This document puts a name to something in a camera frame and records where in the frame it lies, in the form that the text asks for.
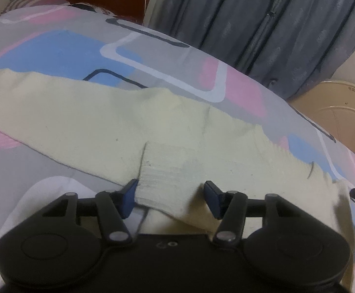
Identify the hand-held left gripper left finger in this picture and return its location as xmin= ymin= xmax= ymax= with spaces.
xmin=41 ymin=178 xmax=140 ymax=246

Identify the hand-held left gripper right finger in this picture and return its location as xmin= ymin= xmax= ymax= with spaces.
xmin=203 ymin=181 xmax=307 ymax=248

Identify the cream knit garment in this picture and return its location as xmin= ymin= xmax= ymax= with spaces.
xmin=0 ymin=65 xmax=355 ymax=293

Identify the cream round folding table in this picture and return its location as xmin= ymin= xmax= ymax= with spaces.
xmin=289 ymin=80 xmax=355 ymax=159

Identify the patterned bed sheet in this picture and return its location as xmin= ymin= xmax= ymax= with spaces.
xmin=0 ymin=4 xmax=355 ymax=293

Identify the grey-blue curtain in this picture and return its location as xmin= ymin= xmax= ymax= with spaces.
xmin=148 ymin=0 xmax=355 ymax=100

